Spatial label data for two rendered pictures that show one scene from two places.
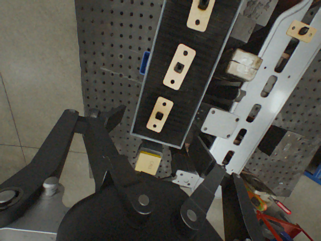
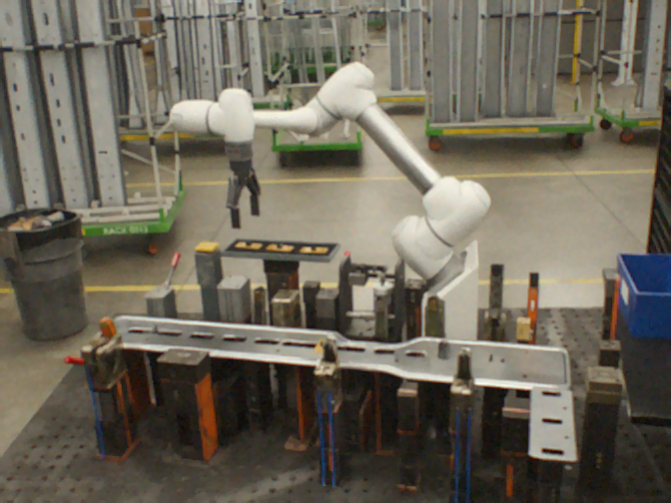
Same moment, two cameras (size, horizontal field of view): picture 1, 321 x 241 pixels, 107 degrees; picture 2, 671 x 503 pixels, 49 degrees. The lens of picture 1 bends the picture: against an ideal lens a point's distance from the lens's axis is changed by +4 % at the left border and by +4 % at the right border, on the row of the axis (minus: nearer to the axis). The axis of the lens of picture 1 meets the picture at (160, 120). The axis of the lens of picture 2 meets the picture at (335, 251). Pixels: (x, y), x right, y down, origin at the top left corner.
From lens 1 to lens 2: 238 cm
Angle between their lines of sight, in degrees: 71
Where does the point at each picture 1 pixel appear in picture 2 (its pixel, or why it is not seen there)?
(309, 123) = not seen: outside the picture
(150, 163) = (207, 246)
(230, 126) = (230, 284)
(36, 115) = not seen: hidden behind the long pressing
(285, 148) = (181, 353)
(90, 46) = not seen: hidden behind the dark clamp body
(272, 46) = (309, 335)
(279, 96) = (254, 349)
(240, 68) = (284, 292)
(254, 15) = (323, 292)
